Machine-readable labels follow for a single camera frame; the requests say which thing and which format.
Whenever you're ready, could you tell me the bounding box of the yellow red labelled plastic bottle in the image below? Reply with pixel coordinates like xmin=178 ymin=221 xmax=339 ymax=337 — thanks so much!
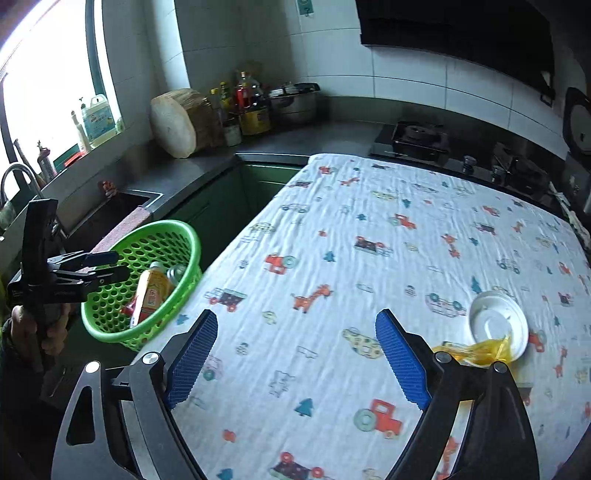
xmin=130 ymin=261 xmax=174 ymax=328

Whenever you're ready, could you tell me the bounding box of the yellow plastic wrapper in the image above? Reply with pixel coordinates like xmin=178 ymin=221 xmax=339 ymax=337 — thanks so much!
xmin=432 ymin=335 xmax=512 ymax=368

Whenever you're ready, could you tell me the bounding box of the white plastic cup lid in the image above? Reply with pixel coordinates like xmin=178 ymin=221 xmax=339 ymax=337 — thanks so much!
xmin=468 ymin=290 xmax=529 ymax=360

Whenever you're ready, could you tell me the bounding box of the orange snack bag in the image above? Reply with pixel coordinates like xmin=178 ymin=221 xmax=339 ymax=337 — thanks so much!
xmin=120 ymin=296 xmax=136 ymax=318

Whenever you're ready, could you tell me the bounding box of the blue soda can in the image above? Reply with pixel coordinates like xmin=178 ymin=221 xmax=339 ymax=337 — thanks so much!
xmin=166 ymin=264 xmax=186 ymax=288

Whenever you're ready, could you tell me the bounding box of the black kitchen sink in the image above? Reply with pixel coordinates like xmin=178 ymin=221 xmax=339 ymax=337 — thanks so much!
xmin=64 ymin=189 xmax=162 ymax=252

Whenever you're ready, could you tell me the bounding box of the person's left hand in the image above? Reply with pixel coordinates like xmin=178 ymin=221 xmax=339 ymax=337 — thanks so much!
xmin=10 ymin=304 xmax=71 ymax=360

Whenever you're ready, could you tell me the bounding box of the green perforated plastic basket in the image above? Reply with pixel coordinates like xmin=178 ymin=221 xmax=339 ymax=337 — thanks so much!
xmin=81 ymin=220 xmax=202 ymax=352

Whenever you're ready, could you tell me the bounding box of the pink dish towel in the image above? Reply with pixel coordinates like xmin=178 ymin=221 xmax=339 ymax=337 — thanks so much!
xmin=91 ymin=207 xmax=152 ymax=253

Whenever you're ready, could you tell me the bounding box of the steel sink faucet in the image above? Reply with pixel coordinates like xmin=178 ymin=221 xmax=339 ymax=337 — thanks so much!
xmin=1 ymin=163 xmax=43 ymax=208

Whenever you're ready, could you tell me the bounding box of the cartoon printed white tablecloth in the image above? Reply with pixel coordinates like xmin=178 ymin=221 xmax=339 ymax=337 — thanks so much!
xmin=151 ymin=152 xmax=591 ymax=480

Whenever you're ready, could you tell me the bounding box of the green base cabinet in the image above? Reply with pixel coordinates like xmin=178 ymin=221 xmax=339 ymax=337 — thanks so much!
xmin=168 ymin=163 xmax=301 ymax=270

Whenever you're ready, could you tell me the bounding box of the dish detergent jug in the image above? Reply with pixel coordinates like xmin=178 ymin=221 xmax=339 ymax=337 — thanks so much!
xmin=81 ymin=94 xmax=116 ymax=149

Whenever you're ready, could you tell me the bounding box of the round wooden chopping block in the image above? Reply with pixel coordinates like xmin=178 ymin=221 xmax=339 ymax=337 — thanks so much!
xmin=149 ymin=88 xmax=221 ymax=158

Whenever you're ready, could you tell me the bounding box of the small white seasoning jar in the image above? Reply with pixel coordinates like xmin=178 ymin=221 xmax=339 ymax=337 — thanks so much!
xmin=222 ymin=118 xmax=242 ymax=147

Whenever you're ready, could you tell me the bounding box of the black gas stove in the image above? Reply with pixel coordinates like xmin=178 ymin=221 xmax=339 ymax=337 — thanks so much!
xmin=370 ymin=121 xmax=550 ymax=196

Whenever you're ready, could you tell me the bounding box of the dark cooking oil bottle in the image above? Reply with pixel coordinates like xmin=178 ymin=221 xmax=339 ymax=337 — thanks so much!
xmin=235 ymin=71 xmax=271 ymax=136

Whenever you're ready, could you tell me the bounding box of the steel pressure cooker pot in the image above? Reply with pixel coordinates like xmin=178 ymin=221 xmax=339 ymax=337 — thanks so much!
xmin=269 ymin=82 xmax=321 ymax=124

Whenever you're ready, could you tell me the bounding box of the black range hood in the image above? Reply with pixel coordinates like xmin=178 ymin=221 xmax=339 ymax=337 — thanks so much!
xmin=356 ymin=0 xmax=555 ymax=98

